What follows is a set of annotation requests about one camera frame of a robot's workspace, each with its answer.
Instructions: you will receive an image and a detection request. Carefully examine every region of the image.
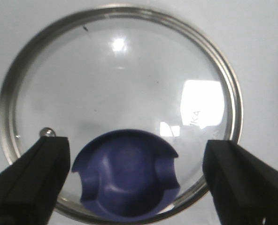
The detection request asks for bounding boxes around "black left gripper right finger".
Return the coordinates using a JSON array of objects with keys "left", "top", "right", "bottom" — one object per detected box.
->
[{"left": 202, "top": 140, "right": 278, "bottom": 225}]

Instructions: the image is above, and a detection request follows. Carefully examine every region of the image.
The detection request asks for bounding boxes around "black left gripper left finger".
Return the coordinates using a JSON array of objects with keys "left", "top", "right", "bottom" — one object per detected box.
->
[{"left": 0, "top": 137, "right": 70, "bottom": 225}]

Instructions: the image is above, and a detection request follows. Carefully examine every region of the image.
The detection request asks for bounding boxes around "glass lid with purple knob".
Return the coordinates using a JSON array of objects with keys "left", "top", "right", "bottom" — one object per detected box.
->
[{"left": 0, "top": 4, "right": 243, "bottom": 225}]

